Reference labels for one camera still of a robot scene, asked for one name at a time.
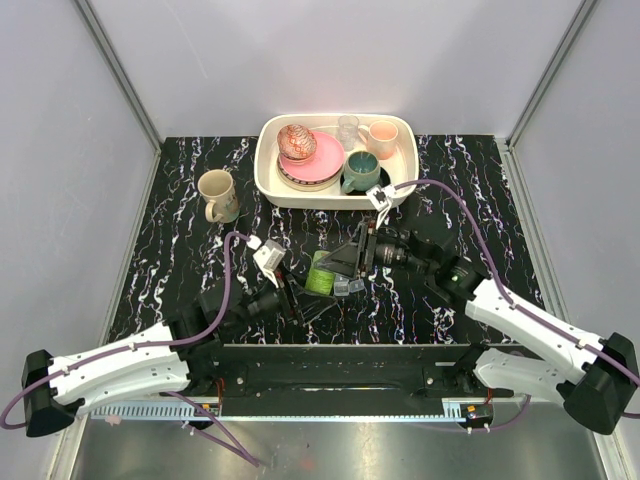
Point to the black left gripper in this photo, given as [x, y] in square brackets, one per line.
[309, 304]

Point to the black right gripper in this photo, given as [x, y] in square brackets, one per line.
[347, 259]

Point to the green pill bottle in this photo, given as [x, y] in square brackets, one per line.
[319, 281]

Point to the clear weekly pill organizer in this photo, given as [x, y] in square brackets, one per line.
[344, 286]

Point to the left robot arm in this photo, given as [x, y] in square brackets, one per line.
[174, 354]

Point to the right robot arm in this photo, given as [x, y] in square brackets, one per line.
[591, 377]

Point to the striped rim ceramic plate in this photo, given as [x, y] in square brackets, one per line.
[305, 185]

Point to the black saucer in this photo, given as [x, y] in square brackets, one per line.
[382, 180]

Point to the teal glazed ceramic mug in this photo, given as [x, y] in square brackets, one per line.
[362, 162]

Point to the white rectangular dish tub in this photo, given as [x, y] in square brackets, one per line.
[403, 166]

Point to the pink ceramic plate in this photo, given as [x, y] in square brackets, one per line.
[328, 148]

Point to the red patterned ceramic bowl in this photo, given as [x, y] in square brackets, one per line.
[296, 142]

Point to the pink ceramic mug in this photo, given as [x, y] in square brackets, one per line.
[380, 138]

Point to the clear drinking glass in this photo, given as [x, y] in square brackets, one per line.
[348, 131]

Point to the cream illustrated ceramic mug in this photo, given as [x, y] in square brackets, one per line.
[217, 188]

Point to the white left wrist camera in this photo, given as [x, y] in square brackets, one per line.
[268, 258]

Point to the slotted cable duct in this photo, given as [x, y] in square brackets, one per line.
[150, 410]

